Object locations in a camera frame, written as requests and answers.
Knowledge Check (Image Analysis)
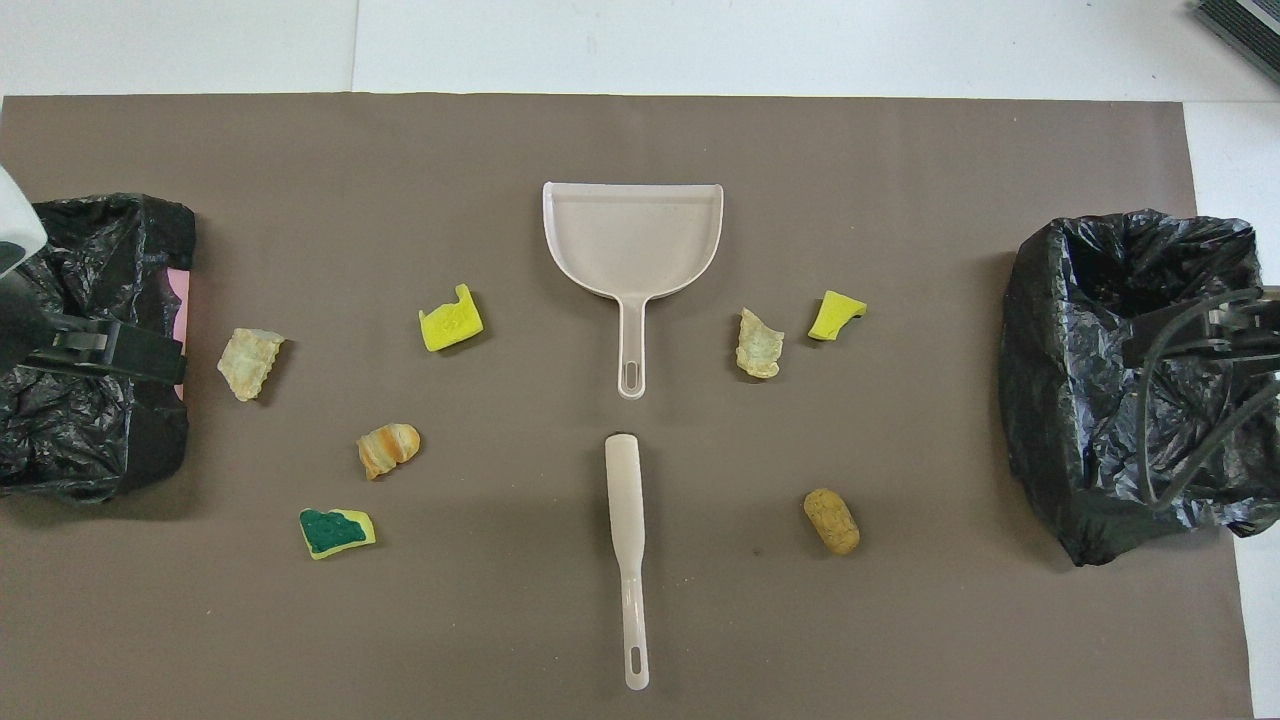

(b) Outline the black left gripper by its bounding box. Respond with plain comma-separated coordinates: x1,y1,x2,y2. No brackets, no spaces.
0,268,188,387

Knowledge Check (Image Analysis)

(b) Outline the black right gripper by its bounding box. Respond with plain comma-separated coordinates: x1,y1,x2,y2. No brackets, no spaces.
1122,285,1280,373

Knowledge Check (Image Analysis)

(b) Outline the green and yellow sponge piece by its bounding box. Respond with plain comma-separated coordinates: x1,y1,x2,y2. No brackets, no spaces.
298,507,379,561

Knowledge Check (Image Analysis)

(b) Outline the toy croissant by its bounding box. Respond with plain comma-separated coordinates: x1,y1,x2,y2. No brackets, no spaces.
356,423,422,481

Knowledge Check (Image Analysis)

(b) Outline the yellow notched sponge piece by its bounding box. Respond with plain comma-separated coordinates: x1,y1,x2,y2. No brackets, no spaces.
418,284,485,353

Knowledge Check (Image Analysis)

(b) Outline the small yellow sponge wedge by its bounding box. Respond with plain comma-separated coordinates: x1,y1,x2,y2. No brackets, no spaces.
807,290,869,343

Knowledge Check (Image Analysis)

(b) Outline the brown bread piece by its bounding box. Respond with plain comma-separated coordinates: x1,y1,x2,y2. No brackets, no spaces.
803,487,861,556

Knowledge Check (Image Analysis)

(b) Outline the beige hand brush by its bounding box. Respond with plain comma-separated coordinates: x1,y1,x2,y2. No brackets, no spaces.
603,432,651,692

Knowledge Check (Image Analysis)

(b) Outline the beige plastic dustpan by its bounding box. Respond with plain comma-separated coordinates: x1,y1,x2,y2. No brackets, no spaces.
542,181,724,401

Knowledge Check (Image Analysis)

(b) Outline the black bag lined pink bin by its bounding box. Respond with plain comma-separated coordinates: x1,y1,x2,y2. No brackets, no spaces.
0,193,197,503

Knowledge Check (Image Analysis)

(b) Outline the dark ribbed device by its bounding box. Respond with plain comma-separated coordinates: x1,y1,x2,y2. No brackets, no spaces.
1195,0,1280,86

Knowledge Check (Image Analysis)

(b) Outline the brown paper table mat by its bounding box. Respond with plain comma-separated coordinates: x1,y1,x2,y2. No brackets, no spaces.
0,93,1254,720

